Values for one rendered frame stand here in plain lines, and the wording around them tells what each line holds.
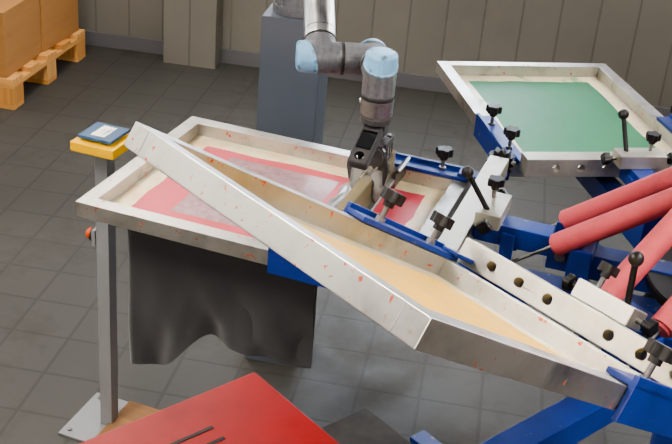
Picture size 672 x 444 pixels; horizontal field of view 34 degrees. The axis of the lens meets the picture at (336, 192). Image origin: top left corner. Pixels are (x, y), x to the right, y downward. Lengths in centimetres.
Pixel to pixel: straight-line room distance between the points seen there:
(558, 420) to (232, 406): 66
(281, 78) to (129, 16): 326
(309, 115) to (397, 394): 98
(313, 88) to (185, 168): 183
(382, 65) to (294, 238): 120
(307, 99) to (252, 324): 91
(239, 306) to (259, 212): 127
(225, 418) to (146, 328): 106
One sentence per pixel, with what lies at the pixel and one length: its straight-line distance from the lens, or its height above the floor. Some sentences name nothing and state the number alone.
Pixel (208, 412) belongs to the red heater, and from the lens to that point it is 170.
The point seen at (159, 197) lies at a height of 96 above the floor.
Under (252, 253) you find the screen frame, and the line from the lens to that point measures 238.
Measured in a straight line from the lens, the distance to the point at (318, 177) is 277.
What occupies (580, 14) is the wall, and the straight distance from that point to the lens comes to 600.
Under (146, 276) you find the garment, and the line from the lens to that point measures 263.
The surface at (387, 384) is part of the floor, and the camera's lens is 367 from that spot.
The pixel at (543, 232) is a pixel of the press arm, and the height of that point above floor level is 104.
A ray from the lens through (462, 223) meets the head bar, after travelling 244.
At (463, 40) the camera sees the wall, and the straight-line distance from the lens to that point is 605.
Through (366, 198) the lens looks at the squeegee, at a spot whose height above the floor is 103.
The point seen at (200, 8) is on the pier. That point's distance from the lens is 612.
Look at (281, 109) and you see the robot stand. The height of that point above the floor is 92.
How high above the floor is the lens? 216
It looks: 26 degrees down
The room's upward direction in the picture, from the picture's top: 5 degrees clockwise
